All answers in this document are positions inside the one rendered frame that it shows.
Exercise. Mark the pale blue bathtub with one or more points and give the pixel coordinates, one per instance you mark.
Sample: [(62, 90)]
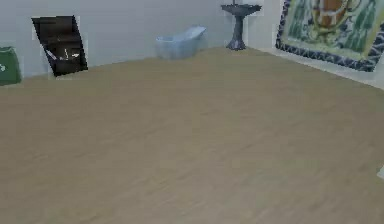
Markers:
[(180, 43)]

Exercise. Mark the black shelf unit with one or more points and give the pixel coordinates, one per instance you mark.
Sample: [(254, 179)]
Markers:
[(61, 43)]

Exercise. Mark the green bin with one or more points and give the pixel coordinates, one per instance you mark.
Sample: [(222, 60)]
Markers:
[(8, 66)]

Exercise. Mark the dark grey pedestal sink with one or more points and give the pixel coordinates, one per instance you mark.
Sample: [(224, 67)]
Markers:
[(238, 23)]

